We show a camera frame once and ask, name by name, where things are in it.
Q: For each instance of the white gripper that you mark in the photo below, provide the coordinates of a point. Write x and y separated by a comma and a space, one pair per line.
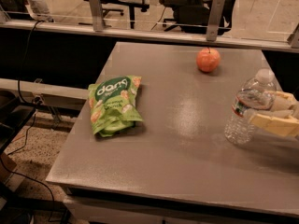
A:
276, 124

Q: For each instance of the clear plastic water bottle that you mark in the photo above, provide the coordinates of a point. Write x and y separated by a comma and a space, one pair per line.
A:
256, 94

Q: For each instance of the red apple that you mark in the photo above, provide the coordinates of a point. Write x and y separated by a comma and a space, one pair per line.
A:
208, 59

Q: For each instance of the black office chair right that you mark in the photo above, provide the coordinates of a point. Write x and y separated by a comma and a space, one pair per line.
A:
192, 15

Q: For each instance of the green snack bag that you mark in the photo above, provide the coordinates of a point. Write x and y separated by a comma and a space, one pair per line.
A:
112, 105

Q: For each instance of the person in background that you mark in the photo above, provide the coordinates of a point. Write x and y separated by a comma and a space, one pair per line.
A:
27, 10

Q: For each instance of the right metal barrier bracket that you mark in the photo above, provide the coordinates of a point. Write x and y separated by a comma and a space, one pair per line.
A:
214, 20

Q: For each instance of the metal barrier bracket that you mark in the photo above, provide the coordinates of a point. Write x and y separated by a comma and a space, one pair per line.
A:
97, 14
214, 20

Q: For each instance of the left metal barrier bracket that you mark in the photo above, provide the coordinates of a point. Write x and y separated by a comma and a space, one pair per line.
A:
97, 14

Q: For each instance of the metal rail shelf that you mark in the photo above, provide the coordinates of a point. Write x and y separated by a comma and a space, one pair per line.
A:
40, 88

